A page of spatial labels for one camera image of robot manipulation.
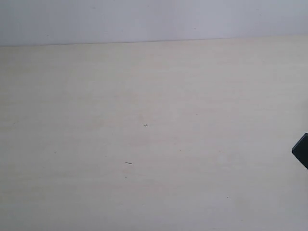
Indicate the black object at table edge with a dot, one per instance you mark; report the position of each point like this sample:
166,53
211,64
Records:
300,150

